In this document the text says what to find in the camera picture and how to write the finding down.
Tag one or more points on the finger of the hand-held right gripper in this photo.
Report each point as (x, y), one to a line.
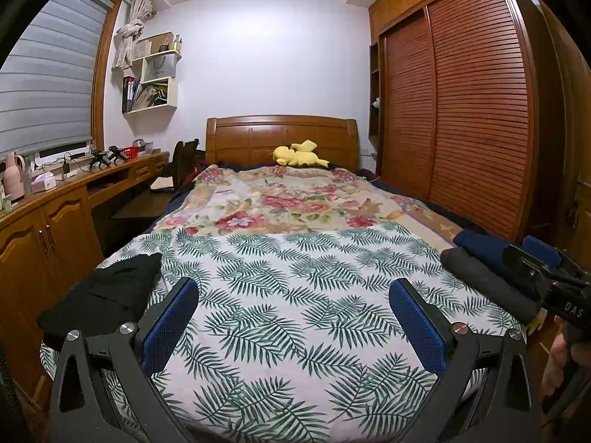
(542, 249)
(524, 260)

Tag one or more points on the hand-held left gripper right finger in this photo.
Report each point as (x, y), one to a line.
(418, 327)

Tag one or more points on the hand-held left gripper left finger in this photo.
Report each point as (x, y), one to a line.
(168, 327)

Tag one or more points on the black button coat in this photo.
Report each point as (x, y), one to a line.
(106, 290)

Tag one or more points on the person's right hand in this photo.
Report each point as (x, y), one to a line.
(556, 364)

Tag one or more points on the folded navy garment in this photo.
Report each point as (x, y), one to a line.
(485, 254)

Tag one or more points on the folded grey garment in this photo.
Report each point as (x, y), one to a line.
(485, 281)

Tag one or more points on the wooden door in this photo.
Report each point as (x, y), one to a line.
(575, 147)

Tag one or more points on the leaf print bed sheet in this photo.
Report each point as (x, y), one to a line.
(300, 295)

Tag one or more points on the white paper sheet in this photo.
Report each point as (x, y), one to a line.
(161, 184)

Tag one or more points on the wooden desk cabinet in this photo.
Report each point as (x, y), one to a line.
(51, 244)

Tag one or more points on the wooden louvered wardrobe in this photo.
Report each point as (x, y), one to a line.
(475, 110)

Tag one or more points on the dark wooden chair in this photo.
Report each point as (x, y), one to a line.
(182, 161)

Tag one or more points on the floral blanket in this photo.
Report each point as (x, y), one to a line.
(286, 198)

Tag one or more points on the red basket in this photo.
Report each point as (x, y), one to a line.
(131, 152)

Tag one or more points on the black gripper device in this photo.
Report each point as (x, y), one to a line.
(104, 157)

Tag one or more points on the pink tissue box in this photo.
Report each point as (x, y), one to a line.
(43, 182)

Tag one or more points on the wooden bed headboard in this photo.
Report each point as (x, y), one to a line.
(249, 138)

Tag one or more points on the yellow plush toy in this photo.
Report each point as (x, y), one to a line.
(298, 157)

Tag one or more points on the pink vase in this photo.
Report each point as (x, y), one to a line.
(14, 180)

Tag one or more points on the row of books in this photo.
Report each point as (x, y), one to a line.
(143, 97)

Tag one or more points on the grey paper bag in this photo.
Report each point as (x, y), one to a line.
(159, 67)

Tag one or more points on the grey window blind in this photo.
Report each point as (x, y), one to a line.
(46, 78)

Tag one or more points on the tied beige curtain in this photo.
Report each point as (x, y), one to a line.
(128, 37)

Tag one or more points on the white wall shelf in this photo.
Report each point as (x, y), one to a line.
(171, 92)

